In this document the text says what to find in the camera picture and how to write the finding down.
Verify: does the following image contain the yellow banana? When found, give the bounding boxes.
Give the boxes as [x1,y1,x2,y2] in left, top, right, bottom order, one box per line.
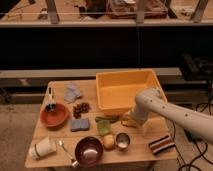
[121,114,137,128]

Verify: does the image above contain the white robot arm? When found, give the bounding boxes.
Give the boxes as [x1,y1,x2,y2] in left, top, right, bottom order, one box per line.
[130,87,213,144]

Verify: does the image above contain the yellow plastic bin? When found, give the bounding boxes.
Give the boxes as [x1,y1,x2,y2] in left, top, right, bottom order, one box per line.
[96,69,162,115]

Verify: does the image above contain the brown grape bunch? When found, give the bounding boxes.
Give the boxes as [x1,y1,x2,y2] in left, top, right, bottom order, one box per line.
[73,102,90,119]

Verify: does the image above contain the green cucumber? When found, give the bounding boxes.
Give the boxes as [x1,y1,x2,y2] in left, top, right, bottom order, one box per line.
[95,116,119,123]

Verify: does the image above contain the light blue cloth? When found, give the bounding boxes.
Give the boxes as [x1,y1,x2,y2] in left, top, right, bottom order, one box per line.
[64,82,82,103]

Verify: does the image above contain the green cloth piece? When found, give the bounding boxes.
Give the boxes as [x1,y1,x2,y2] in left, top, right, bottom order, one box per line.
[97,120,111,136]

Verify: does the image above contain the blue sponge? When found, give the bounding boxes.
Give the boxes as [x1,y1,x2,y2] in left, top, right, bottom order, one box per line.
[70,118,90,132]

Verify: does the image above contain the yellow onion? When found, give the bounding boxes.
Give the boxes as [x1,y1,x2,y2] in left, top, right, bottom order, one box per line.
[103,134,115,150]

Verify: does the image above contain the small metal cup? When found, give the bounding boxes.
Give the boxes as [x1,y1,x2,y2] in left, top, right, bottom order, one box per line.
[115,133,130,150]

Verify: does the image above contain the black white marker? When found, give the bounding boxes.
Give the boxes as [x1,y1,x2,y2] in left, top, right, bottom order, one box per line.
[46,87,54,111]

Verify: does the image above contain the orange bowl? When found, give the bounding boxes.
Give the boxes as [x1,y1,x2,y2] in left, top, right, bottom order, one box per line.
[40,103,70,128]

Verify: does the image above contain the dark purple metal bowl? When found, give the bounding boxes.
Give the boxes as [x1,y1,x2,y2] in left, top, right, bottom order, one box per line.
[75,137,103,167]

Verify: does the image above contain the striped brown white block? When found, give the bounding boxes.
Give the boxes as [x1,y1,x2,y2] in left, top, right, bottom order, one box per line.
[148,135,175,155]

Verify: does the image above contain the metal spoon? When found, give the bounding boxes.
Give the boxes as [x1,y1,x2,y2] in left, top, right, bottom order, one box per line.
[58,140,79,168]

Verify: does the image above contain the white mug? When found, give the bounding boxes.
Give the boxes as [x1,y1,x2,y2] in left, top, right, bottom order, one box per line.
[29,136,57,160]

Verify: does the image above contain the black foot pedal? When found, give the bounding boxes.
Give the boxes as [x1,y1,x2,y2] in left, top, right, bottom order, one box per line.
[185,131,200,142]

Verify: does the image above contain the black cable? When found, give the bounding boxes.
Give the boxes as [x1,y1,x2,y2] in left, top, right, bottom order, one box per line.
[169,101,213,171]

